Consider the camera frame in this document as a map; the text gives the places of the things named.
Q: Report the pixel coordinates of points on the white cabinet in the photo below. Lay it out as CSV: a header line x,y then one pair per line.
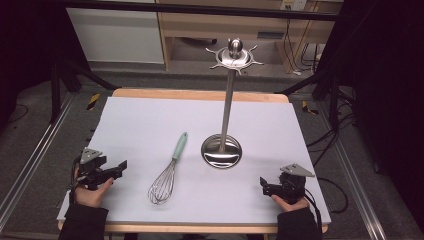
x,y
116,36

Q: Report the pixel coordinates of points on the yellow black floor tape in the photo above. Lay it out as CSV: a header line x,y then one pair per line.
x,y
308,108
93,101

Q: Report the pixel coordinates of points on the wooden table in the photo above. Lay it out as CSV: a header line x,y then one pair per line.
x,y
200,95

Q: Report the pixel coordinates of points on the black stand leg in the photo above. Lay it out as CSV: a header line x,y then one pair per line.
x,y
60,83
328,86

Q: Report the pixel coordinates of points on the wall power outlet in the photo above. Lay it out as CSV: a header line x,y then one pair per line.
x,y
293,4

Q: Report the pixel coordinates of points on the metal floor rail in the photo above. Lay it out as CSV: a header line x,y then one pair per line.
x,y
31,160
358,190

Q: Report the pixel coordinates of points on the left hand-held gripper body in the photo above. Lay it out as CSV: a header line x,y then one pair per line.
x,y
90,169

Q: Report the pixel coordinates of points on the black horizontal frame bar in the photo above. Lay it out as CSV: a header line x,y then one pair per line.
x,y
200,9

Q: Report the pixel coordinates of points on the person's right hand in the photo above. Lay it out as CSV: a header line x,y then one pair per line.
x,y
289,205

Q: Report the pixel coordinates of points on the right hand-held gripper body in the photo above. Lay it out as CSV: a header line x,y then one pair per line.
x,y
293,185

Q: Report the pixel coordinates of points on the steel utensil stand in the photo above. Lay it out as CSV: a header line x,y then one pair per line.
x,y
224,146

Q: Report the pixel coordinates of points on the person's left hand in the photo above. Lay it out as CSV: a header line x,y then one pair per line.
x,y
89,196

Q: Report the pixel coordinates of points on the white table mat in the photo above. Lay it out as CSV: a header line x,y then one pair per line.
x,y
206,200

